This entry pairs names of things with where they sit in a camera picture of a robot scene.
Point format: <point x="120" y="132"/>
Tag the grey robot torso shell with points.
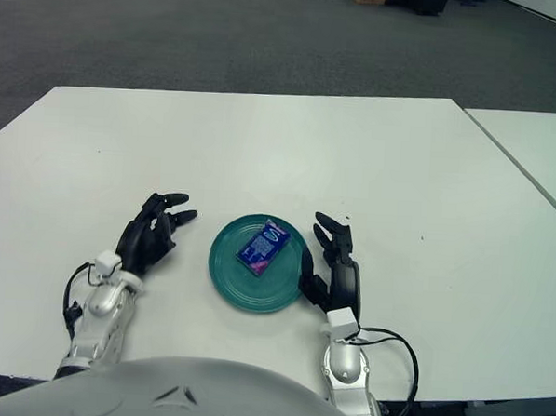
<point x="110" y="390"/>

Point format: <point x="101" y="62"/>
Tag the adjacent white table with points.
<point x="533" y="151"/>

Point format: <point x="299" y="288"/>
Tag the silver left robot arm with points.
<point x="105" y="301"/>

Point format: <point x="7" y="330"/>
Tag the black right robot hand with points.
<point x="346" y="286"/>

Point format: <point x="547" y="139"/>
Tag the black cabinet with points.
<point x="419" y="1"/>

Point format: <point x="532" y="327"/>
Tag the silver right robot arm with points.
<point x="344" y="360"/>

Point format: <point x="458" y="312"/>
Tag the teal ribbed plate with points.
<point x="228" y="270"/>

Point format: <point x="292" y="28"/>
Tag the blue gum pack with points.
<point x="262" y="249"/>

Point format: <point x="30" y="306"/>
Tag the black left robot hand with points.
<point x="143" y="243"/>

